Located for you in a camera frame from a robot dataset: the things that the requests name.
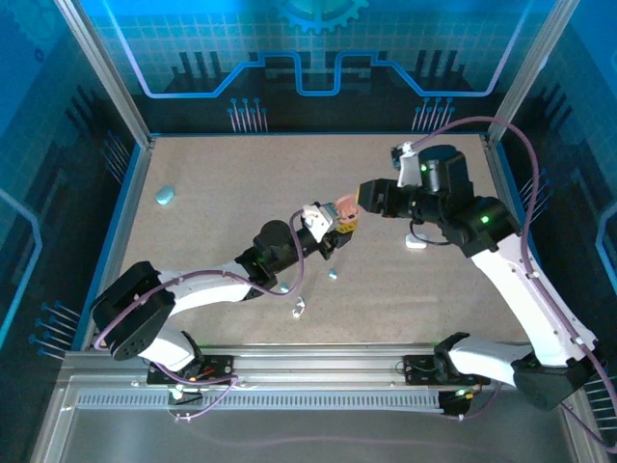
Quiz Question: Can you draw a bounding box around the aluminium frame post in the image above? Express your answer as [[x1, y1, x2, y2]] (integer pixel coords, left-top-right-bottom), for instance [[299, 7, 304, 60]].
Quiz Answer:
[[485, 0, 582, 146], [53, 0, 154, 149]]

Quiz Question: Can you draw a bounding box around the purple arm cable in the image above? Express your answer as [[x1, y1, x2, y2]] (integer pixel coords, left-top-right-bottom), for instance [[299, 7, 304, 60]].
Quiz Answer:
[[94, 211, 306, 423], [408, 117, 617, 454]]

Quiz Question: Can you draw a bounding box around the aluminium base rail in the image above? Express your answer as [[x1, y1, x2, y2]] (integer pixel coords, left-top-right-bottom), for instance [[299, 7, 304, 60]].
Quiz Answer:
[[62, 342, 577, 382]]

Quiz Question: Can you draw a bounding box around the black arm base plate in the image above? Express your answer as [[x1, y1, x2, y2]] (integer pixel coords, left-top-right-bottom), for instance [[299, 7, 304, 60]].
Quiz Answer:
[[402, 354, 492, 387], [147, 355, 237, 387]]

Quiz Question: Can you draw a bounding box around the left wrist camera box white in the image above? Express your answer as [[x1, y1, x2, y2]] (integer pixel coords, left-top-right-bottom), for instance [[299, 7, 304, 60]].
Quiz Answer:
[[299, 201, 339, 241]]

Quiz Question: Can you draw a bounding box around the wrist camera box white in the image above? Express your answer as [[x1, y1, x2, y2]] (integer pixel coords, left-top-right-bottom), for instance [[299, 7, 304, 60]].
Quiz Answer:
[[389, 140, 425, 189], [299, 201, 339, 241]]

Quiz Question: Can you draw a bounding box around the grey slotted cable duct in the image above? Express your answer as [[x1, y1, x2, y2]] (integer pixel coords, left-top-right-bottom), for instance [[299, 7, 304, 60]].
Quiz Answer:
[[76, 394, 444, 412]]

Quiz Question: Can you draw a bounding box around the grey metal panel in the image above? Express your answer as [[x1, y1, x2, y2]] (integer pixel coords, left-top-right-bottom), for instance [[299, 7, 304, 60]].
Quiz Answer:
[[28, 375, 608, 463]]

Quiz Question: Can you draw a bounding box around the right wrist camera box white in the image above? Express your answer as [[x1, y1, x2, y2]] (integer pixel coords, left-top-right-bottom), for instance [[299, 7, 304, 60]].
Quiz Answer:
[[389, 140, 425, 189]]

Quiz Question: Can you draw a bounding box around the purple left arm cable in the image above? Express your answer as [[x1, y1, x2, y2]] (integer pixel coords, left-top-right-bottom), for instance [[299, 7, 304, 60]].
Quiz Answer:
[[94, 211, 306, 423]]

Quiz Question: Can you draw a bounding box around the pink earbud charging case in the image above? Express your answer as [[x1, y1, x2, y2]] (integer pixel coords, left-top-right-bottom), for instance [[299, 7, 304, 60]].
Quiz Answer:
[[335, 193, 362, 222]]

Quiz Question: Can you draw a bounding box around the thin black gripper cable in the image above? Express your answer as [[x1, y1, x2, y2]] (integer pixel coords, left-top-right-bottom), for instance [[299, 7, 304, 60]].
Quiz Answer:
[[408, 217, 455, 248]]

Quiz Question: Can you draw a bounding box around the aluminium side rail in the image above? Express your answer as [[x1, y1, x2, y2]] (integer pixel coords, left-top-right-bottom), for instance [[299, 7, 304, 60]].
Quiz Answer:
[[79, 137, 155, 351], [480, 134, 554, 348]]

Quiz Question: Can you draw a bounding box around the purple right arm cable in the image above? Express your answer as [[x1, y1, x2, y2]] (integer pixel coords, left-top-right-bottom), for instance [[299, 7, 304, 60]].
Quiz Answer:
[[408, 117, 617, 454]]

